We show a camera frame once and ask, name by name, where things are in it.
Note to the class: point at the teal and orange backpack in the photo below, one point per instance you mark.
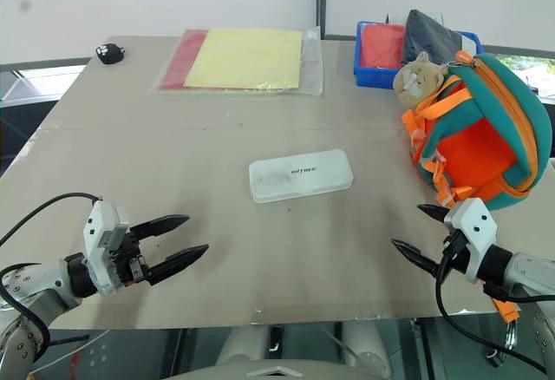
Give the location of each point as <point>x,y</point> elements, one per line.
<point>498,93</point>

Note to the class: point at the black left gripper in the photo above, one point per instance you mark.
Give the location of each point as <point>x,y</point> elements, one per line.
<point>130,267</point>

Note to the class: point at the black paw print pouch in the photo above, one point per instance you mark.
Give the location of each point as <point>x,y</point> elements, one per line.
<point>110,54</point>

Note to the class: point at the clear plastic sleeve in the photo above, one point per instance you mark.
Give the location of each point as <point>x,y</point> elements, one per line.
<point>313,61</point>

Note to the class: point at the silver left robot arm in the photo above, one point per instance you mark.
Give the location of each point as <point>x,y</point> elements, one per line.
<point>39,280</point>

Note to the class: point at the tan plush cat charm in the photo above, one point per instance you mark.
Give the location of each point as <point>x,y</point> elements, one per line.
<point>418,80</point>

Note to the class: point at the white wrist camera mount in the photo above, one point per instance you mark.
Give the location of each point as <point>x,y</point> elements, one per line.
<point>100,263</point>
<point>474,228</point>

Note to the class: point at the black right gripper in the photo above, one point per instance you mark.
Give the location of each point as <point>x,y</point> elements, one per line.
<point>459,259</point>

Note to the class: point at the grey rounded robot torso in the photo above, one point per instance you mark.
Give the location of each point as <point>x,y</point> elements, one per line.
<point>277,371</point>

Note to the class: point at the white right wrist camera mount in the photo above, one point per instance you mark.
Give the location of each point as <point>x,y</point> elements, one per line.
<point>474,228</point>

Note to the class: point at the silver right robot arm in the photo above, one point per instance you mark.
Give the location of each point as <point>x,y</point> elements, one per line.
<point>529,271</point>

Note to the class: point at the pale rounded robot leg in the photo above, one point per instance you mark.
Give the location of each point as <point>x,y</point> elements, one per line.
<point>366,345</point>
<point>240,345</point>

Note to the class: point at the blue plastic bin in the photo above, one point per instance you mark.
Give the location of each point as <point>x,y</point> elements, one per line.
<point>375,77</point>

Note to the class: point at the white plastic pencil case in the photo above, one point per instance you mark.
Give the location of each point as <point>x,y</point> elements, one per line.
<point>299,176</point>

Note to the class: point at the red folded cloth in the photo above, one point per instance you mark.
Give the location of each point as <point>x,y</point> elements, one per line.
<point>381,46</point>

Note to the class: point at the red paper sheet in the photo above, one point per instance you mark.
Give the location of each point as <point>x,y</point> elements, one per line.
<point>184,56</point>

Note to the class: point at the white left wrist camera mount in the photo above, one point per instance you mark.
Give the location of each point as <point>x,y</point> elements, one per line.
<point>100,263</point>

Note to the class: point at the dark grey fabric bag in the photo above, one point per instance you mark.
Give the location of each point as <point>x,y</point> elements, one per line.
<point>427,35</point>

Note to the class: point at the yellow paper sheet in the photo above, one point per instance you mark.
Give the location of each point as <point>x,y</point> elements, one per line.
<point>247,56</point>

